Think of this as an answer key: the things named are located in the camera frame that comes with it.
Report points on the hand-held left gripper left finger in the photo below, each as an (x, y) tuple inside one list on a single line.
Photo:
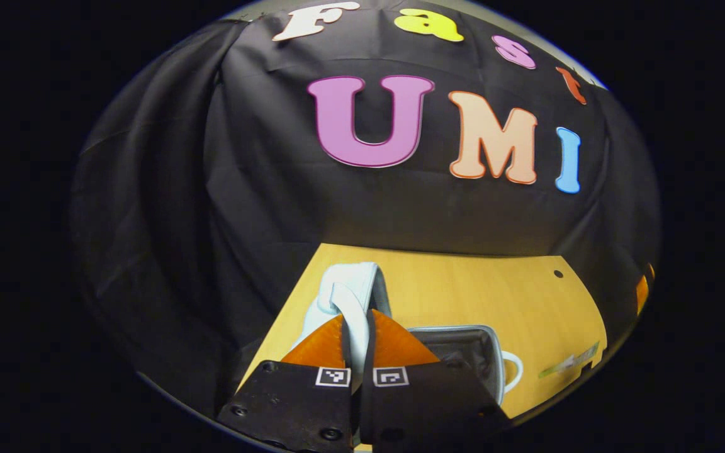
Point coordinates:
[(293, 402)]

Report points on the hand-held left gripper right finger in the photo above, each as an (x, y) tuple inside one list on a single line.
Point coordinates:
[(425, 402)]

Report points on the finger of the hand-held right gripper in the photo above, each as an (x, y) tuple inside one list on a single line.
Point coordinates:
[(643, 292)]

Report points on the white bottle with green label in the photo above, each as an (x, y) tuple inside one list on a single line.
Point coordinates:
[(573, 362)]

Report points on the light blue suitcase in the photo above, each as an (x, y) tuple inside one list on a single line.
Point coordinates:
[(353, 283)]

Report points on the black backdrop cloth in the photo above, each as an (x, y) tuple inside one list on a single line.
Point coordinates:
[(262, 189)]

